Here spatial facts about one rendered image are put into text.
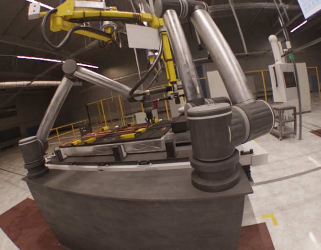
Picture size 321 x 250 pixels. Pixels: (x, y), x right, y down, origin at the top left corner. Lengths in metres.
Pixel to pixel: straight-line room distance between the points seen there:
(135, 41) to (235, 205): 1.29
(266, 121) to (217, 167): 0.35
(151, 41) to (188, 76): 0.67
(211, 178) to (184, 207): 0.19
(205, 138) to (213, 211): 0.35
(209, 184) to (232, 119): 0.29
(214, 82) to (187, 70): 5.15
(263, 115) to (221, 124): 0.27
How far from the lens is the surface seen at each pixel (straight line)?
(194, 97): 0.84
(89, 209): 1.08
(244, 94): 0.83
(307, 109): 7.64
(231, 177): 0.72
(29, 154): 1.55
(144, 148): 1.44
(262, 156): 1.22
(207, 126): 0.61
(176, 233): 0.91
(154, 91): 1.37
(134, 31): 1.38
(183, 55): 0.90
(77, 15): 1.26
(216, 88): 6.00
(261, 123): 0.80
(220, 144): 0.64
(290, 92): 3.73
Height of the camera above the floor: 1.31
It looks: 9 degrees down
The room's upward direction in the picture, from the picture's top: 11 degrees counter-clockwise
